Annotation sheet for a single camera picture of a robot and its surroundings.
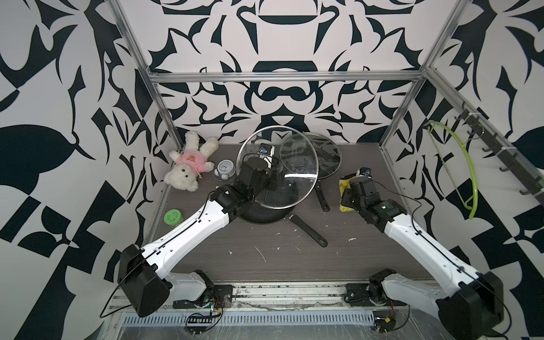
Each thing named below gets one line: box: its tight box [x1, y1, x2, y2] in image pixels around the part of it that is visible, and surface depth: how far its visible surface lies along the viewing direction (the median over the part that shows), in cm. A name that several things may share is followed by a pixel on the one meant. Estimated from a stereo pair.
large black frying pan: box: [238, 201, 328, 248], surface depth 84 cm
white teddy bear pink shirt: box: [163, 131, 219, 192], surface depth 104 cm
